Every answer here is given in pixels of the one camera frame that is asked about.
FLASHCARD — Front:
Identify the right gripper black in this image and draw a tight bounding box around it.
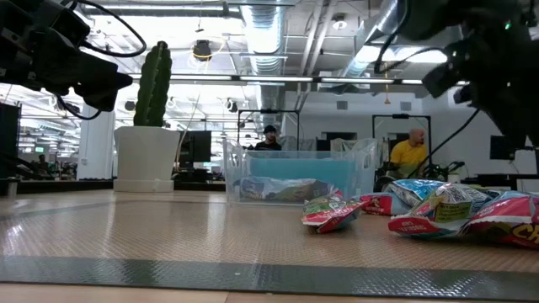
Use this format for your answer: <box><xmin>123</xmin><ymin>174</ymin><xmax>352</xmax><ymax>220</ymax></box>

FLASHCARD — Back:
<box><xmin>422</xmin><ymin>33</ymin><xmax>539</xmax><ymax>150</ymax></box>

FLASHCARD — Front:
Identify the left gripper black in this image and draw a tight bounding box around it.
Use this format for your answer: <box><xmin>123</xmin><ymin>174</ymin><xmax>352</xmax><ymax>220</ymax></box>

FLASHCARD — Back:
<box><xmin>0</xmin><ymin>0</ymin><xmax>134</xmax><ymax>113</ymax></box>

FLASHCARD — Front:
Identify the blue and red granola bar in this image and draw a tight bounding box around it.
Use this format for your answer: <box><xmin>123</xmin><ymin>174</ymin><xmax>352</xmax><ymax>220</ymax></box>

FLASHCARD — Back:
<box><xmin>461</xmin><ymin>191</ymin><xmax>539</xmax><ymax>251</ymax></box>

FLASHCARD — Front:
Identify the small red granola bar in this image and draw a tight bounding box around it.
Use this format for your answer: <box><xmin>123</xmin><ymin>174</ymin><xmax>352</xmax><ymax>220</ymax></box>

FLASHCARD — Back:
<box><xmin>300</xmin><ymin>197</ymin><xmax>368</xmax><ymax>235</ymax></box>

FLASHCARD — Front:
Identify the black monitor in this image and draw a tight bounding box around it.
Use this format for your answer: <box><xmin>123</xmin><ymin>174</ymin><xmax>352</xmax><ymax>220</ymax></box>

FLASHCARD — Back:
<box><xmin>179</xmin><ymin>130</ymin><xmax>213</xmax><ymax>165</ymax></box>
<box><xmin>489</xmin><ymin>135</ymin><xmax>517</xmax><ymax>162</ymax></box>

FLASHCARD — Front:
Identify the green cactus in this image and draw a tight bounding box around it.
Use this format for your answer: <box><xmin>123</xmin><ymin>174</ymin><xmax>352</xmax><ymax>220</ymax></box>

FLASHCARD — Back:
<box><xmin>133</xmin><ymin>40</ymin><xmax>173</xmax><ymax>129</ymax></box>

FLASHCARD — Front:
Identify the black desk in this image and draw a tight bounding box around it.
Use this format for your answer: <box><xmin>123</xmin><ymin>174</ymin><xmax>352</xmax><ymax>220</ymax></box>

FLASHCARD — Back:
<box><xmin>461</xmin><ymin>172</ymin><xmax>539</xmax><ymax>191</ymax></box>

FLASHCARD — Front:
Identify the white hexagonal plant pot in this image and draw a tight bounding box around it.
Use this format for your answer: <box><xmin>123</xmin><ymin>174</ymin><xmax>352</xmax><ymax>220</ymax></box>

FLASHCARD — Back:
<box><xmin>113</xmin><ymin>125</ymin><xmax>182</xmax><ymax>194</ymax></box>

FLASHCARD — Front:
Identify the black ceiling device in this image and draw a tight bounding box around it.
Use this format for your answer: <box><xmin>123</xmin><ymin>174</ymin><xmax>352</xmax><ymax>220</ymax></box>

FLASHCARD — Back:
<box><xmin>192</xmin><ymin>39</ymin><xmax>213</xmax><ymax>62</ymax></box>

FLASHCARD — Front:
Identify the black panel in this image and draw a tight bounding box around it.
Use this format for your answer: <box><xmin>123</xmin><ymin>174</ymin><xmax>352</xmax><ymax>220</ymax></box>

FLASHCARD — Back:
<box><xmin>0</xmin><ymin>103</ymin><xmax>23</xmax><ymax>180</ymax></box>

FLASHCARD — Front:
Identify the person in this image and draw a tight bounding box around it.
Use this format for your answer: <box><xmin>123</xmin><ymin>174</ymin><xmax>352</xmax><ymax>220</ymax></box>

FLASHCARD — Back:
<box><xmin>252</xmin><ymin>125</ymin><xmax>284</xmax><ymax>152</ymax></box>
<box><xmin>388</xmin><ymin>128</ymin><xmax>429</xmax><ymax>179</ymax></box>

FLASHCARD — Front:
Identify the yellow hanging pendant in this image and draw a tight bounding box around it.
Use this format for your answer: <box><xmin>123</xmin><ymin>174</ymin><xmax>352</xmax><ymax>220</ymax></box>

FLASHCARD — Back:
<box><xmin>382</xmin><ymin>61</ymin><xmax>392</xmax><ymax>106</ymax></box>

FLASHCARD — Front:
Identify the clear plastic bin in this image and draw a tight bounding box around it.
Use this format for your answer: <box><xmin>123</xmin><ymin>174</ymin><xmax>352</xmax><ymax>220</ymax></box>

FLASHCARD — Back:
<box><xmin>222</xmin><ymin>137</ymin><xmax>379</xmax><ymax>205</ymax></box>

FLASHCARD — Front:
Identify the black-edged silicone baking mat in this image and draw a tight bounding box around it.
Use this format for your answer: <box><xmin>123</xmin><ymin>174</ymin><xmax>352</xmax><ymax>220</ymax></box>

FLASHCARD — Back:
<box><xmin>0</xmin><ymin>189</ymin><xmax>539</xmax><ymax>302</ymax></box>

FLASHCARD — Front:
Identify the long ceiling light strip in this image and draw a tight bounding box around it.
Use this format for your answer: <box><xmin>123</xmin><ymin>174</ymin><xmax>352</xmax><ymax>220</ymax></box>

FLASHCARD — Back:
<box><xmin>128</xmin><ymin>73</ymin><xmax>424</xmax><ymax>87</ymax></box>

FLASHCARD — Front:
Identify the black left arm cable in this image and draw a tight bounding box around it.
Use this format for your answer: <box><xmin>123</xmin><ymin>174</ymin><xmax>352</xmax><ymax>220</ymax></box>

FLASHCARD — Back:
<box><xmin>56</xmin><ymin>0</ymin><xmax>148</xmax><ymax>121</ymax></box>

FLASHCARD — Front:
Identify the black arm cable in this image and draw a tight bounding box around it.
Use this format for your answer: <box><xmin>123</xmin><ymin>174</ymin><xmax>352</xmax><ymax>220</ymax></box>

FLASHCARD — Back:
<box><xmin>56</xmin><ymin>0</ymin><xmax>148</xmax><ymax>121</ymax></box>
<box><xmin>405</xmin><ymin>108</ymin><xmax>482</xmax><ymax>179</ymax></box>

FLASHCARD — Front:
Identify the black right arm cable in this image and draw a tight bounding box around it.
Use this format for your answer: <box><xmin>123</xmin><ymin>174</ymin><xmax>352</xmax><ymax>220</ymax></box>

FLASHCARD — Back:
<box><xmin>405</xmin><ymin>108</ymin><xmax>482</xmax><ymax>179</ymax></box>

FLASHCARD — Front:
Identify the black stand frame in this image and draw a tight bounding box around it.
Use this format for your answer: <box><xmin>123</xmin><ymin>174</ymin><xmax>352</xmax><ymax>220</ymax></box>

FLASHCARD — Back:
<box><xmin>371</xmin><ymin>113</ymin><xmax>433</xmax><ymax>170</ymax></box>
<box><xmin>237</xmin><ymin>109</ymin><xmax>302</xmax><ymax>151</ymax></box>

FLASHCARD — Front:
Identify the silver ventilation duct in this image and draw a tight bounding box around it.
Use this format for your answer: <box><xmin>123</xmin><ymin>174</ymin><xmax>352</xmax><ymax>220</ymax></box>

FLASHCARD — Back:
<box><xmin>336</xmin><ymin>0</ymin><xmax>405</xmax><ymax>79</ymax></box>

